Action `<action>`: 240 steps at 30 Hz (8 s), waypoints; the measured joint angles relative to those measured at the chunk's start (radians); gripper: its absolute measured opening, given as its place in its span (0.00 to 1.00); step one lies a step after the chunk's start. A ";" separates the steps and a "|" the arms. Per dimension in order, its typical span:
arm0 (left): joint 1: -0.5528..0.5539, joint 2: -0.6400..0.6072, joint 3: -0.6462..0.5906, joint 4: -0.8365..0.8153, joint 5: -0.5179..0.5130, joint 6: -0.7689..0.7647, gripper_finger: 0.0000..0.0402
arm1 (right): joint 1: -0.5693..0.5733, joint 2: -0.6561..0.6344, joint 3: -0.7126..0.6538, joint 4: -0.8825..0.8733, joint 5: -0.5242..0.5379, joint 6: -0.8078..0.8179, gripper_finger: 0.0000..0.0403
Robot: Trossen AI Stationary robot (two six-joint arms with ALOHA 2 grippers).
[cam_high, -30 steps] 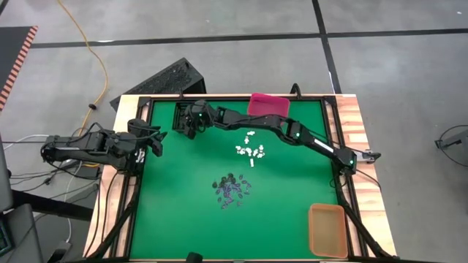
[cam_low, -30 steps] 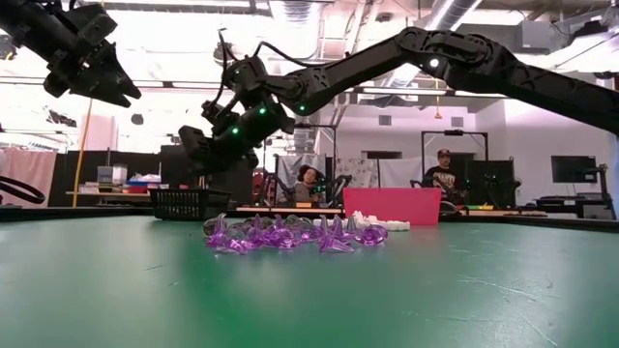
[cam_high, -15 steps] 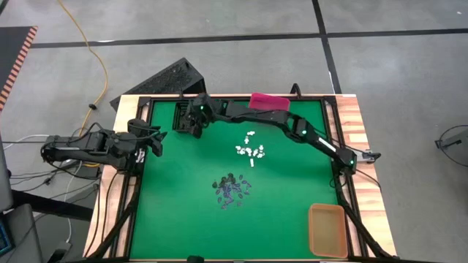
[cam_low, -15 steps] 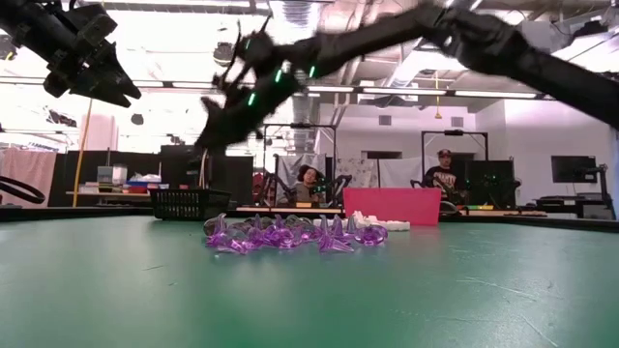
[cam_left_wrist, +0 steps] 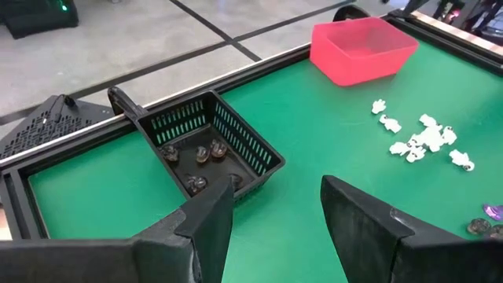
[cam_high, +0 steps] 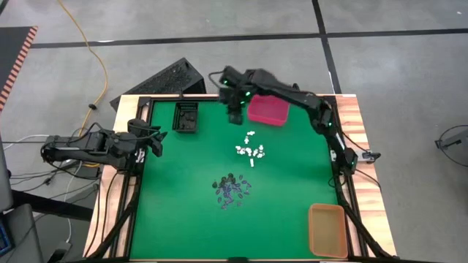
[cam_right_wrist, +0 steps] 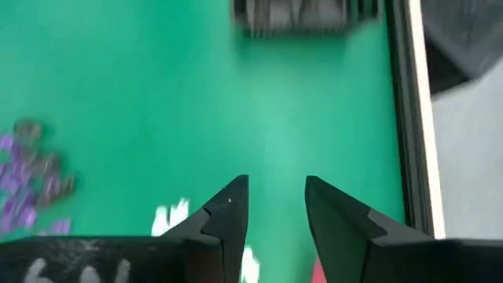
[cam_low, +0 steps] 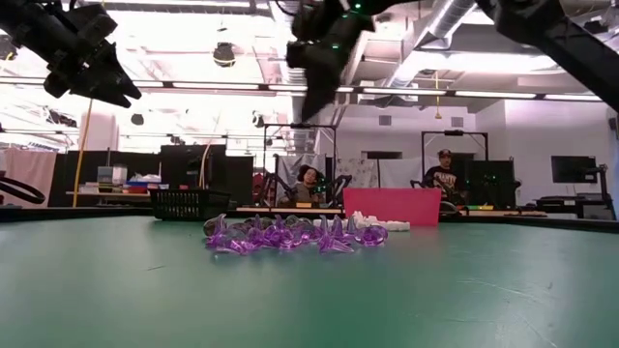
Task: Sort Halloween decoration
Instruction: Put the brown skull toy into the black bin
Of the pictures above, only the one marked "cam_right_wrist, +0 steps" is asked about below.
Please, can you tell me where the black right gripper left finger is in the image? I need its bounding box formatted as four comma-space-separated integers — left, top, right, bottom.
0, 175, 250, 283

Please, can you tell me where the white ghost figure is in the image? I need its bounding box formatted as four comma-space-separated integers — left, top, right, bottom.
241, 245, 261, 283
151, 197, 192, 237

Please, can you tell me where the wooden table board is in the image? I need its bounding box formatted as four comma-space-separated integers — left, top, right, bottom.
408, 0, 447, 240

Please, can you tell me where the black slotted plastic basket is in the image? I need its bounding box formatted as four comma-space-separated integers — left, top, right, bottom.
231, 0, 384, 39

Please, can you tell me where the black table frame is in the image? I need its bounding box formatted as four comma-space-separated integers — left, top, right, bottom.
384, 0, 420, 233

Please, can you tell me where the purple translucent witch hat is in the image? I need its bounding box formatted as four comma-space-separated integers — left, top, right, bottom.
50, 219, 72, 236
0, 210, 17, 235
17, 206, 39, 230
0, 134, 16, 153
41, 172, 61, 197

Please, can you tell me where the pink plastic bin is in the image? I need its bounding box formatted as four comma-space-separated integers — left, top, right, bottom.
311, 254, 328, 283

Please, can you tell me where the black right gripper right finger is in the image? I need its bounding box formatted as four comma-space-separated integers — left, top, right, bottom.
304, 175, 503, 283

